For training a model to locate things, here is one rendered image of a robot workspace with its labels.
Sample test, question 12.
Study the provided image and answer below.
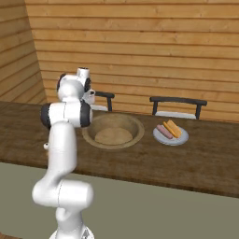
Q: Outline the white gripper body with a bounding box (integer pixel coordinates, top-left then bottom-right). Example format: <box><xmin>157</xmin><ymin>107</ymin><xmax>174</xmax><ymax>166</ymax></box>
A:
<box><xmin>81</xmin><ymin>89</ymin><xmax>96</xmax><ymax>106</ymax></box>

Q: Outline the yellow bun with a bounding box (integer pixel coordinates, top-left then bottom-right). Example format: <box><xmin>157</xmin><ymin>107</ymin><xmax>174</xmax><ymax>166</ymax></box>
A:
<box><xmin>162</xmin><ymin>119</ymin><xmax>183</xmax><ymax>139</ymax></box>

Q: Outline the grey plate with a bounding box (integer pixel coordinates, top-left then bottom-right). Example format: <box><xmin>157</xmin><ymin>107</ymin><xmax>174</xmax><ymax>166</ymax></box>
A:
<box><xmin>152</xmin><ymin>124</ymin><xmax>190</xmax><ymax>147</ymax></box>

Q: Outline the black chair with white seat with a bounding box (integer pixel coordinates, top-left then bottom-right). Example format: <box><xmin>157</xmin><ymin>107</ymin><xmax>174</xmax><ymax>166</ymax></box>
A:
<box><xmin>148</xmin><ymin>95</ymin><xmax>208</xmax><ymax>120</ymax></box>
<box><xmin>90</xmin><ymin>91</ymin><xmax>116</xmax><ymax>112</ymax></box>

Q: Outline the pink sausage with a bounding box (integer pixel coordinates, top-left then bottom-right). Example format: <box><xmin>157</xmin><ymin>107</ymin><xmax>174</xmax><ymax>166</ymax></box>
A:
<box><xmin>156</xmin><ymin>124</ymin><xmax>174</xmax><ymax>140</ymax></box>

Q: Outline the wooden bowl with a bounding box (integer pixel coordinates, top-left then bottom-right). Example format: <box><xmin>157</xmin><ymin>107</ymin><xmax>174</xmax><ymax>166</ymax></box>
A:
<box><xmin>81</xmin><ymin>112</ymin><xmax>146</xmax><ymax>150</ymax></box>

